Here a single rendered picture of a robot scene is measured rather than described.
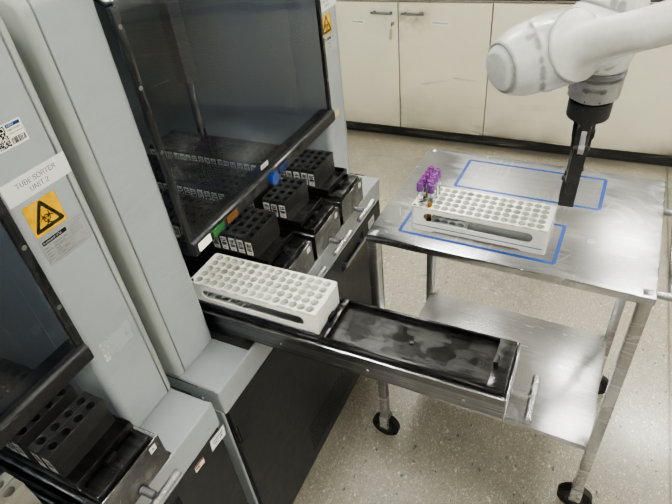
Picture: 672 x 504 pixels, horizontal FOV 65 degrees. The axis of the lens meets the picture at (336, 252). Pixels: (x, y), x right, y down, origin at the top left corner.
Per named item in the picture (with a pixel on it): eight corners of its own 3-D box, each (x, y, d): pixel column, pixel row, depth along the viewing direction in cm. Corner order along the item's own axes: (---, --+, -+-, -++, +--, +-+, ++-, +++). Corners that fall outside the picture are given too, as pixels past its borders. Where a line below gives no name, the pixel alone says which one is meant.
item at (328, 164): (329, 169, 148) (326, 150, 145) (335, 170, 148) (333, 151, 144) (309, 190, 141) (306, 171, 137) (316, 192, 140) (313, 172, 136)
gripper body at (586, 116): (571, 84, 99) (561, 128, 106) (567, 105, 94) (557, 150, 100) (615, 87, 97) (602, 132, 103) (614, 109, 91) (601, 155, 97)
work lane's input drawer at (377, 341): (185, 327, 117) (173, 297, 111) (221, 287, 126) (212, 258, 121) (528, 436, 88) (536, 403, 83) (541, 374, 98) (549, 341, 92)
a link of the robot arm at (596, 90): (569, 74, 90) (562, 107, 94) (628, 79, 87) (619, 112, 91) (573, 53, 96) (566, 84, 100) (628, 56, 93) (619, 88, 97)
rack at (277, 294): (195, 302, 113) (187, 281, 109) (222, 273, 119) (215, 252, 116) (319, 339, 101) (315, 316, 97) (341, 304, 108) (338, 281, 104)
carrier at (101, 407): (108, 415, 90) (94, 393, 86) (116, 419, 89) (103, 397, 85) (54, 476, 82) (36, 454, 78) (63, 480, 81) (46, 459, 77)
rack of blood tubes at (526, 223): (410, 227, 123) (410, 205, 120) (425, 205, 130) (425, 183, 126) (544, 255, 111) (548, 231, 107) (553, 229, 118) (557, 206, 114)
